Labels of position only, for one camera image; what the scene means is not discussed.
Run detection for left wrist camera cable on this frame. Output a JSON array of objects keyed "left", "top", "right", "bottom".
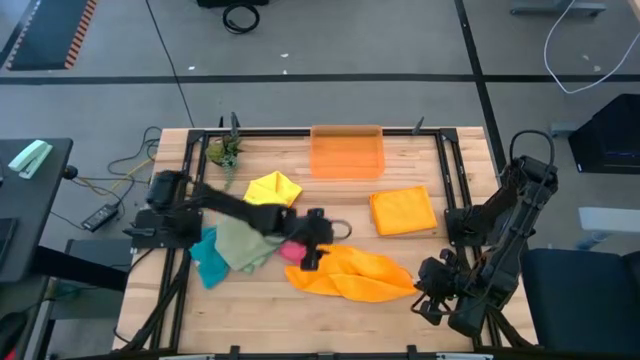
[{"left": 327, "top": 218, "right": 353, "bottom": 241}]

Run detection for dark blue chair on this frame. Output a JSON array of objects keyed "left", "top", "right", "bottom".
[{"left": 519, "top": 248, "right": 640, "bottom": 354}]

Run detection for grey desk foot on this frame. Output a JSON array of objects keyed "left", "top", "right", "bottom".
[{"left": 509, "top": 0, "right": 608, "bottom": 17}]

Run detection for light green microfiber towel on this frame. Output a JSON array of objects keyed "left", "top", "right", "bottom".
[{"left": 214, "top": 214, "right": 286, "bottom": 275}]

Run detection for black power adapter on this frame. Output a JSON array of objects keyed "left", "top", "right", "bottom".
[{"left": 80, "top": 203, "right": 120, "bottom": 233}]

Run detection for mint green stapler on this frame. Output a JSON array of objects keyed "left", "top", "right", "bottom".
[{"left": 8, "top": 139, "right": 54, "bottom": 180}]

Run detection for small potted succulent plant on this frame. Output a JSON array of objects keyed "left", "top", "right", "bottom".
[{"left": 205, "top": 132, "right": 245, "bottom": 194}]

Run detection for teal microfiber towel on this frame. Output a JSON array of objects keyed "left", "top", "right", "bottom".
[{"left": 189, "top": 226, "right": 232, "bottom": 290}]

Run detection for orange microfiber towel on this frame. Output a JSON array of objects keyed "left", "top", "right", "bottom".
[
  {"left": 368, "top": 185, "right": 439, "bottom": 237},
  {"left": 284, "top": 243, "right": 419, "bottom": 304}
]

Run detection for black aluminium table frame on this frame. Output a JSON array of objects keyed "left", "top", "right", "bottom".
[{"left": 112, "top": 127, "right": 539, "bottom": 360}]

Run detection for light grey furniture base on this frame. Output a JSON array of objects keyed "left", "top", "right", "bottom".
[{"left": 578, "top": 207, "right": 640, "bottom": 251}]

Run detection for pink microfiber towel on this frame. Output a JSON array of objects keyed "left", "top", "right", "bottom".
[{"left": 277, "top": 239, "right": 309, "bottom": 267}]

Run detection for black floor cable tangle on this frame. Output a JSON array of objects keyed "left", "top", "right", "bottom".
[{"left": 49, "top": 126, "right": 162, "bottom": 231}]

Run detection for yellow floor cable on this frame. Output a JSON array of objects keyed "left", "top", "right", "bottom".
[{"left": 74, "top": 158, "right": 152, "bottom": 194}]

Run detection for black office desk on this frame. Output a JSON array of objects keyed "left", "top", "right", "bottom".
[{"left": 0, "top": 138, "right": 74, "bottom": 284}]

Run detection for black equipment case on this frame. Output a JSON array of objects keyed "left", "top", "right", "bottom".
[{"left": 568, "top": 93, "right": 640, "bottom": 175}]

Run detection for long thin black cable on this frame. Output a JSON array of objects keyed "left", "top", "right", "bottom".
[{"left": 144, "top": 0, "right": 195, "bottom": 129}]

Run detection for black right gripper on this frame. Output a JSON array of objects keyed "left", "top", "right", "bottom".
[{"left": 417, "top": 248, "right": 469, "bottom": 326}]

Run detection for yellow microfiber towel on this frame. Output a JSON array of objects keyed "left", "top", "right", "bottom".
[{"left": 243, "top": 170, "right": 304, "bottom": 209}]

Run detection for white floor cable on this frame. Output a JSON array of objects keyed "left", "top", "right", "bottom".
[{"left": 543, "top": 0, "right": 640, "bottom": 95}]

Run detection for black orange-edged floor mat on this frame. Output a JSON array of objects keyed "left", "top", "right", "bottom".
[{"left": 4, "top": 0, "right": 97, "bottom": 71}]

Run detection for coiled black cable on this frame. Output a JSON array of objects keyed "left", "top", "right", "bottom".
[{"left": 222, "top": 3, "right": 261, "bottom": 35}]

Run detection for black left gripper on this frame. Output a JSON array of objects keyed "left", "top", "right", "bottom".
[{"left": 287, "top": 207, "right": 335, "bottom": 272}]

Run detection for orange translucent plastic bin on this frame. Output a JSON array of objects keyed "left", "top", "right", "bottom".
[{"left": 309, "top": 124, "right": 386, "bottom": 180}]

